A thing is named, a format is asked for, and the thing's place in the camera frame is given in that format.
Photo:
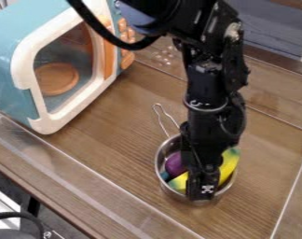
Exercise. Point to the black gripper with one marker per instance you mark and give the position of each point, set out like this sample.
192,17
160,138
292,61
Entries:
212,130

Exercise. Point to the yellow toy banana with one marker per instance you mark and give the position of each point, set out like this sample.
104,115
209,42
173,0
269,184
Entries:
228,167

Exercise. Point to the silver pot with wire handle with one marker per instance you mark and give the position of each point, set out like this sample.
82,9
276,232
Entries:
168,148

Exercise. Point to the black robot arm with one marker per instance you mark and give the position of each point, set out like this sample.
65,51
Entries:
206,31

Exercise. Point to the purple toy eggplant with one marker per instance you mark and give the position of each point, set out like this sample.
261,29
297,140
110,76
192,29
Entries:
173,167

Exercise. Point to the blue toy microwave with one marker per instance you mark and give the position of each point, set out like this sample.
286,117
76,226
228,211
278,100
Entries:
57,64

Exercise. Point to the clear acrylic tray wall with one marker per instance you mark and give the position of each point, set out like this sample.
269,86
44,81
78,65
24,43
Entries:
86,199

